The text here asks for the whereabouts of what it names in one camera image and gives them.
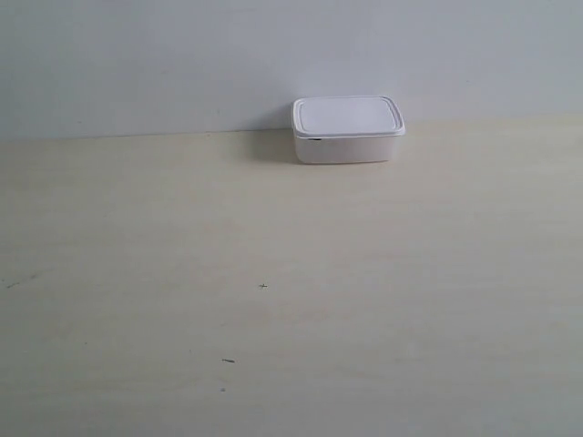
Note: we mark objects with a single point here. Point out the white lidded plastic container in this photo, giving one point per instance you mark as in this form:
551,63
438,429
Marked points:
346,130

